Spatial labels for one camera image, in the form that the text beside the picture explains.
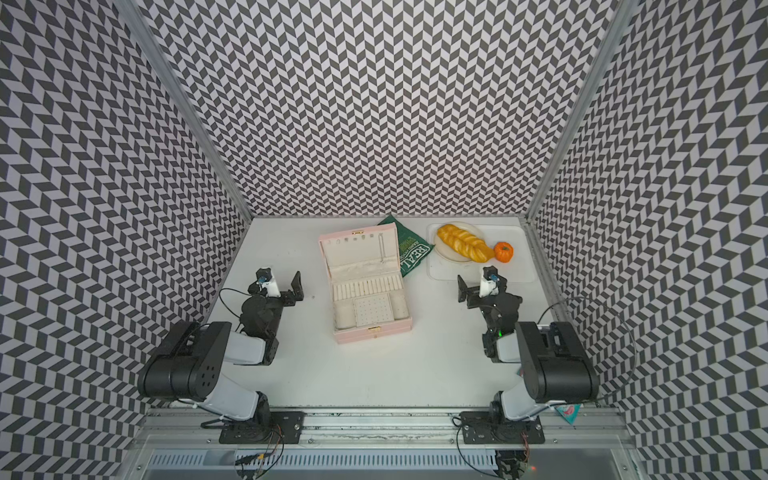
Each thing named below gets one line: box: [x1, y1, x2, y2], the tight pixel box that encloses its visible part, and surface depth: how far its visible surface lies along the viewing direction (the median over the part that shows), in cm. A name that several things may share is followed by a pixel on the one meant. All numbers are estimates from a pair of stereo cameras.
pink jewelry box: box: [318, 222, 413, 345], surface depth 89 cm
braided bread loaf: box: [437, 224, 495, 263], surface depth 106 cm
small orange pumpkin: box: [494, 241, 514, 263], surface depth 104 cm
